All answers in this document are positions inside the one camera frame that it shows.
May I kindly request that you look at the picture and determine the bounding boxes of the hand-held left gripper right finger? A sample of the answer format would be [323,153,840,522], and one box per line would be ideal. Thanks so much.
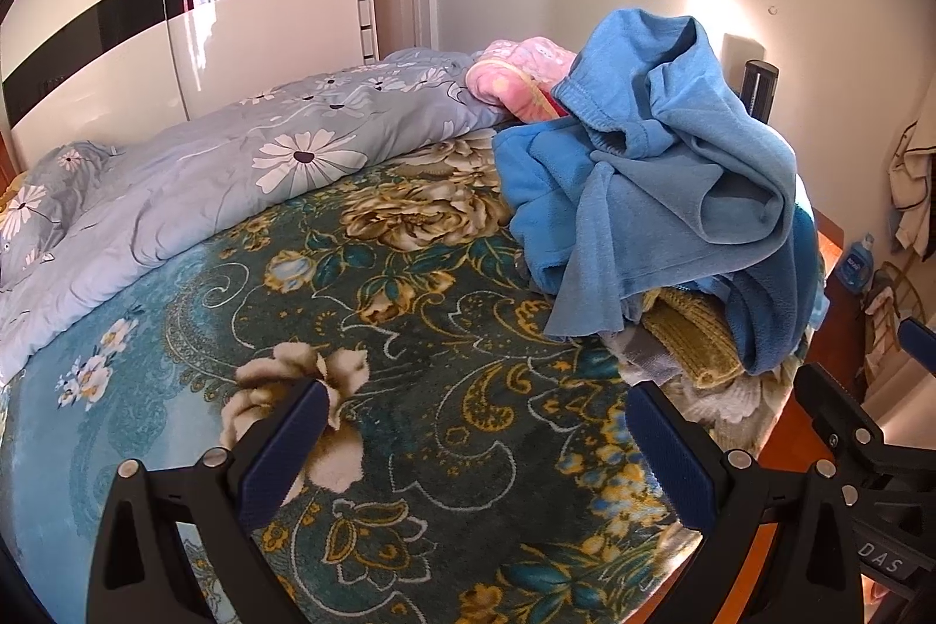
[625,381,875,624]

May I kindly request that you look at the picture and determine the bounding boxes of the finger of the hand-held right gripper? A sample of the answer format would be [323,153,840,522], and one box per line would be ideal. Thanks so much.
[793,363,889,471]
[898,317,936,371]

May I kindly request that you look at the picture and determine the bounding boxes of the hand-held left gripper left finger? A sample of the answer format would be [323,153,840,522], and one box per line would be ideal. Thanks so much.
[86,377,330,624]

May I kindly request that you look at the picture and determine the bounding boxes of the light blue fleece pants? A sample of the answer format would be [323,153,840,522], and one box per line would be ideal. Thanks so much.
[545,8,798,340]

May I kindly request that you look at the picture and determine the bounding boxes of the hanging cream clothes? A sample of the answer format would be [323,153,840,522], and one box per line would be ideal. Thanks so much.
[888,116,936,256]

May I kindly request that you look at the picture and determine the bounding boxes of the metal rack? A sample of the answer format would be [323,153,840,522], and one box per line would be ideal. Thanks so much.
[859,262,915,377]

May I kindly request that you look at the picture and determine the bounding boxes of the cream cloth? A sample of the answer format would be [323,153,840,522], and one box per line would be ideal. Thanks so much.
[680,361,794,457]

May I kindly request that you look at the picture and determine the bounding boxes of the blue liquid bottle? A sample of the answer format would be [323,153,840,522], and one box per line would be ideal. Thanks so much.
[837,233,877,295]

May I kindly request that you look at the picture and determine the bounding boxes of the grey garment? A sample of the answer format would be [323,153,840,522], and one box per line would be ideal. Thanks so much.
[610,332,689,387]

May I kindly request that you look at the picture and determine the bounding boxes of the yellow knit garment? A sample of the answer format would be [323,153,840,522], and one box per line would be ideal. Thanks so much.
[642,291,739,389]

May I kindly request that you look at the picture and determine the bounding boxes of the teal floral blanket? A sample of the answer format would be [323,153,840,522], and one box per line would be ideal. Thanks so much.
[0,127,806,624]

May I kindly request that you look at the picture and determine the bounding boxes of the grey-blue daisy print duvet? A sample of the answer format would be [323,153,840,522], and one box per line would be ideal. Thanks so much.
[0,48,513,387]

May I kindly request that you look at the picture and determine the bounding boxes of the blue fleece jacket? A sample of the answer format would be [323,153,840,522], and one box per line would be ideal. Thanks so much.
[493,123,831,377]

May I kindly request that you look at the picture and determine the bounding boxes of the black upright appliance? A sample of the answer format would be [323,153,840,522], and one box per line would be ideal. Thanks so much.
[737,60,780,124]

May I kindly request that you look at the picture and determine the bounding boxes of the white wardrobe with black stripe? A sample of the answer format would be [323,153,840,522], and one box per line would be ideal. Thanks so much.
[0,0,367,172]

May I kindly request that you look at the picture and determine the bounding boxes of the pink fleece blanket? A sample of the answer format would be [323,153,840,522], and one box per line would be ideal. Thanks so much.
[466,37,579,124]

